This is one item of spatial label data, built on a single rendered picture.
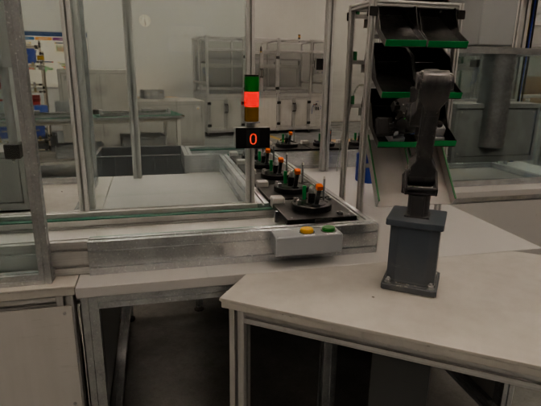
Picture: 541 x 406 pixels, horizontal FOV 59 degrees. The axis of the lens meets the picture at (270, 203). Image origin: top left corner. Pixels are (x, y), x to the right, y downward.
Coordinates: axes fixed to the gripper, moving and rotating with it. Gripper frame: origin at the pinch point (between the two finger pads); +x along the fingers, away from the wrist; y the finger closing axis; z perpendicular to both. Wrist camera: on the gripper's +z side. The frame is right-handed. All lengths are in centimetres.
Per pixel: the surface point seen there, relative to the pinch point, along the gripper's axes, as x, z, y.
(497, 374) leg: -57, -61, 7
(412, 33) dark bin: 0.4, 30.9, -8.1
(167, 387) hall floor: 74, -106, 88
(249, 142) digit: 13.5, -0.6, 48.0
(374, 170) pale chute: 6.4, -13.6, 6.4
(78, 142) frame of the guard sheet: 14, 4, 104
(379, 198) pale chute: 0.7, -23.2, 7.6
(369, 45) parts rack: 2.4, 28.0, 6.4
